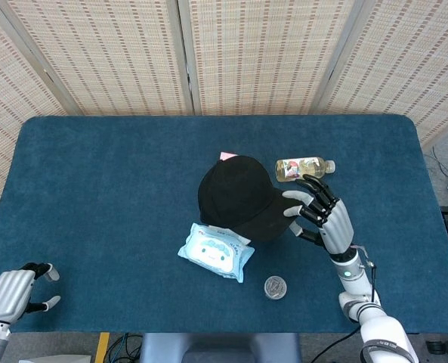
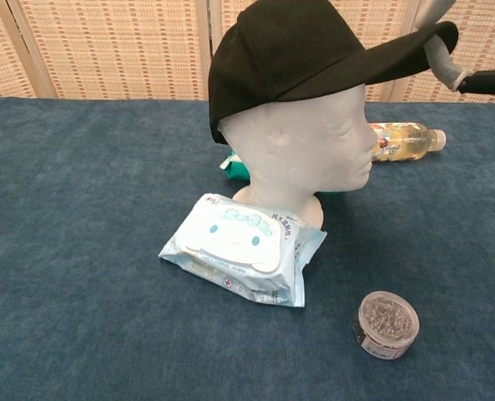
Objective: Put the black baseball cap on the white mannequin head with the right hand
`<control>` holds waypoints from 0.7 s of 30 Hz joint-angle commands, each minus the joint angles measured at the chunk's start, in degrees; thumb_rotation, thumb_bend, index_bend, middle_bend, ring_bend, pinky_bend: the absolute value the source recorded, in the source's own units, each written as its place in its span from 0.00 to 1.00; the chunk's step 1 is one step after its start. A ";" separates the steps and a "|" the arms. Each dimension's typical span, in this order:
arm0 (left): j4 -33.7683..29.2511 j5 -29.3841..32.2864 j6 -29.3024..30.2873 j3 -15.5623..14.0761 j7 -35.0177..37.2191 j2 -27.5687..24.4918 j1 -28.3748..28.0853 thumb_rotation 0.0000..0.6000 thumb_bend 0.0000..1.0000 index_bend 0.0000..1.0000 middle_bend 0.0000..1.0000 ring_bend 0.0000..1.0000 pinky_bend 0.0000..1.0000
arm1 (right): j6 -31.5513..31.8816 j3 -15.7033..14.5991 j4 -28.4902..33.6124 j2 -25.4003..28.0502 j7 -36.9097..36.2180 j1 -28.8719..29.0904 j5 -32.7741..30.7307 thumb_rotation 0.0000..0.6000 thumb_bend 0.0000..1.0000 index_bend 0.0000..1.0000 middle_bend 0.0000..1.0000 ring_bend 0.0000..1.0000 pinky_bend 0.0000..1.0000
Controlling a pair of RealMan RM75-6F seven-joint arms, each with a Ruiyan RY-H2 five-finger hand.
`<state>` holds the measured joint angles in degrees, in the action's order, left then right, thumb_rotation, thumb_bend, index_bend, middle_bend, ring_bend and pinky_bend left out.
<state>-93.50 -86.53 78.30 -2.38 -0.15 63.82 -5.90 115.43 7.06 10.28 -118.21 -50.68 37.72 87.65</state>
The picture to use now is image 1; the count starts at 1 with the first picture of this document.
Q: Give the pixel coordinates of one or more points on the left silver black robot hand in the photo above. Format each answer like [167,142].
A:
[8,295]

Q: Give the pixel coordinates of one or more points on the clear plastic tea bottle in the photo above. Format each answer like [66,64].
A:
[299,170]

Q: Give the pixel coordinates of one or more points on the white foam mannequin head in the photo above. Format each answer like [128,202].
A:
[246,239]

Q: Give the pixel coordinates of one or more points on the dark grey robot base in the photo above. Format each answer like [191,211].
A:
[216,349]

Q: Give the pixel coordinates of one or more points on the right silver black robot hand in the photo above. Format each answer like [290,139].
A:
[337,227]

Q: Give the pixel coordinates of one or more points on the blue velvet table cover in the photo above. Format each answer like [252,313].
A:
[95,189]

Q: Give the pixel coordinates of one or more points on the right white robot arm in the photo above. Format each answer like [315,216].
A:
[382,332]

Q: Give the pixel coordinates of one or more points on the pink card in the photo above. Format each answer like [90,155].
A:
[227,155]

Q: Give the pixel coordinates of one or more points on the black cap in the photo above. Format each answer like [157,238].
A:
[238,196]

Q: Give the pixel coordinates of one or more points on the woven bamboo screen panel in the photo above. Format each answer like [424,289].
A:
[261,56]
[12,132]
[405,68]
[106,56]

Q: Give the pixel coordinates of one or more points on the light blue wet wipes pack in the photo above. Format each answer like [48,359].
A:
[214,253]

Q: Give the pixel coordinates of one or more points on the black caster wheel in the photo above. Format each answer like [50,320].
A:
[437,347]

